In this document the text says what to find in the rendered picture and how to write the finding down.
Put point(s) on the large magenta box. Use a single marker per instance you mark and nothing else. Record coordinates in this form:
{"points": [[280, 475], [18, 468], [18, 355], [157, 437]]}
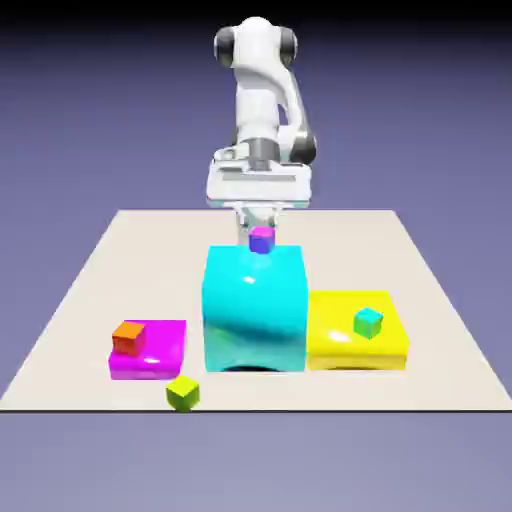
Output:
{"points": [[158, 352]]}

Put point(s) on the large yellow box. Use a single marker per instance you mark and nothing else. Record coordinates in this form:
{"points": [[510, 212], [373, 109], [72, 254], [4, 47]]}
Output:
{"points": [[352, 344]]}

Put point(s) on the small orange cube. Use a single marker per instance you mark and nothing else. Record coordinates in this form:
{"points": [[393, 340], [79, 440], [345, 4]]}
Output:
{"points": [[128, 339]]}

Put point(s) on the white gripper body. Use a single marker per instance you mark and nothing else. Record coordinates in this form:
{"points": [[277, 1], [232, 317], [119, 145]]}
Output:
{"points": [[258, 190]]}

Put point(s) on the large cyan box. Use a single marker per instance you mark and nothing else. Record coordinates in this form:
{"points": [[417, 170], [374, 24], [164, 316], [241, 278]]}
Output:
{"points": [[254, 312]]}

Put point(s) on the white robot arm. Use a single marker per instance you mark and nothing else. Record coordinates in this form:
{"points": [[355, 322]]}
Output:
{"points": [[256, 72]]}

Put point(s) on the small teal cube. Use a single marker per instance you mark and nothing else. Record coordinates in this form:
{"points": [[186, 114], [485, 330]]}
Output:
{"points": [[368, 322]]}

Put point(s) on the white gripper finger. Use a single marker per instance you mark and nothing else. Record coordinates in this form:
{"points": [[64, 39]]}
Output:
{"points": [[242, 224], [274, 218]]}

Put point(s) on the small yellow-green cube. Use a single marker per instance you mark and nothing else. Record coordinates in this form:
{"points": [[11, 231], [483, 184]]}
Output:
{"points": [[182, 394]]}

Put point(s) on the small purple cube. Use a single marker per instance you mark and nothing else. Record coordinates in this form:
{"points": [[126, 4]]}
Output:
{"points": [[261, 240]]}

